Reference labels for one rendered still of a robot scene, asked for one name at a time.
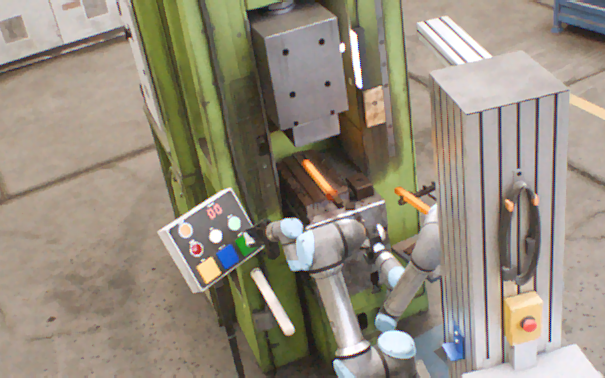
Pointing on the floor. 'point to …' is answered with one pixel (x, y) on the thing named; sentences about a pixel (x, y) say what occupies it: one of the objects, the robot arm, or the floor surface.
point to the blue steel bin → (599, 17)
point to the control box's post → (229, 328)
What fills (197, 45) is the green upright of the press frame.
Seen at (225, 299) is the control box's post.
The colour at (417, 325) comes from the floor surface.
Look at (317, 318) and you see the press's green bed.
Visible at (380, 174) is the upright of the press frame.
